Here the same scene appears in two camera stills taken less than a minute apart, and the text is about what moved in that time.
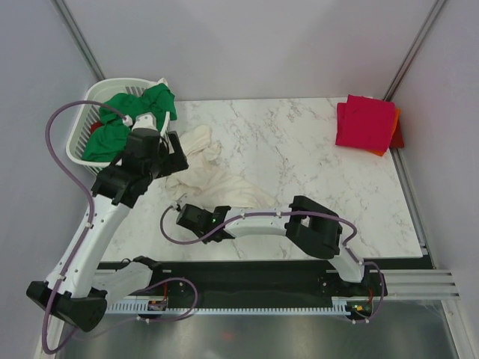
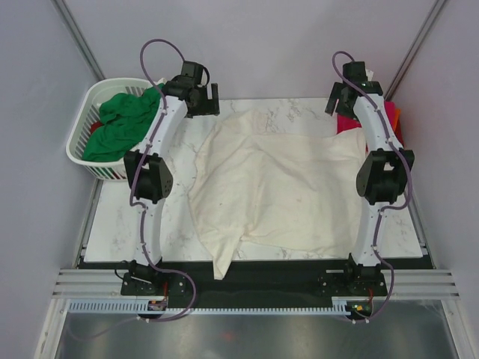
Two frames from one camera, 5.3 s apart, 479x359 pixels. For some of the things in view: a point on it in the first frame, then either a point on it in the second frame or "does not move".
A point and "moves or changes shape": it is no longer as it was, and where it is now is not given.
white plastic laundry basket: (95, 93) does not move
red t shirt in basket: (95, 125) does not move
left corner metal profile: (78, 40) does not move
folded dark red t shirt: (397, 139) does not move
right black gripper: (200, 235) -> (337, 93)
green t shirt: (109, 140) does not move
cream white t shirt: (207, 182) moves or changes shape
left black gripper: (178, 160) -> (210, 107)
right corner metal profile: (414, 51) does not move
